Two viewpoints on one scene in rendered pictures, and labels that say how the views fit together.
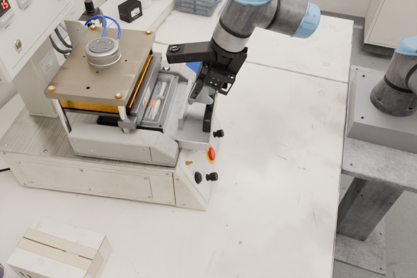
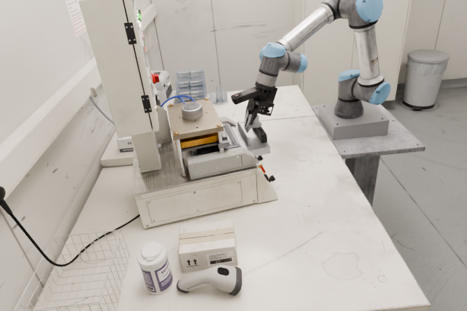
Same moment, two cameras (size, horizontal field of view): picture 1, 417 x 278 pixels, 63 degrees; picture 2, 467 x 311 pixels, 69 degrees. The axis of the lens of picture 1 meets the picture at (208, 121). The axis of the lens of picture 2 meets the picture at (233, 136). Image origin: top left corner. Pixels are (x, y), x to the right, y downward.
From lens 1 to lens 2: 0.68 m
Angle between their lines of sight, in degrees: 22
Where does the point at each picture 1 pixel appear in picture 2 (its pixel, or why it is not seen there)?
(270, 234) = (322, 196)
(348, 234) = not seen: hidden behind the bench
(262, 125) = (281, 149)
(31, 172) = (156, 209)
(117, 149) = (220, 163)
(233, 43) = (271, 80)
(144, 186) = (237, 191)
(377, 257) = not seen: hidden behind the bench
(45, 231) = (192, 231)
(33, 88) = (149, 147)
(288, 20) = (295, 62)
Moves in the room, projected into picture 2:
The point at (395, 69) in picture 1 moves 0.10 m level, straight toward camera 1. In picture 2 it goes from (343, 90) to (344, 98)
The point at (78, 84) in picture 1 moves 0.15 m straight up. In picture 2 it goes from (190, 128) to (183, 88)
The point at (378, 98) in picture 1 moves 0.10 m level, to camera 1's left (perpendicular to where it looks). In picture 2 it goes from (340, 112) to (324, 116)
